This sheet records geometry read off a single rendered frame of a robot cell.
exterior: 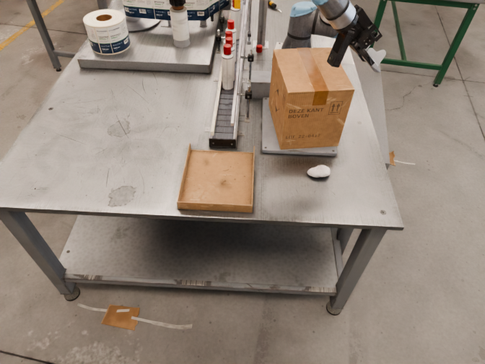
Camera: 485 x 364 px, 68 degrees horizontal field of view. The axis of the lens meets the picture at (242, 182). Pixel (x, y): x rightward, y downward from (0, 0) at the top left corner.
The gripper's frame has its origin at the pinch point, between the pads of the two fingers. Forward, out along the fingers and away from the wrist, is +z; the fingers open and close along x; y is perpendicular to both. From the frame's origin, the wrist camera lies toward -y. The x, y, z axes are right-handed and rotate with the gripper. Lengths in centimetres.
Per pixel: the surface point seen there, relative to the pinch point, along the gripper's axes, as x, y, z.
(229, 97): 44, -48, -4
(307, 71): 17.6, -15.7, -3.1
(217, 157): 13, -62, -8
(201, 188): -1, -69, -13
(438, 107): 116, 38, 195
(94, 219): 49, -148, -10
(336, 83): 8.1, -10.9, 2.6
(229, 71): 49, -40, -10
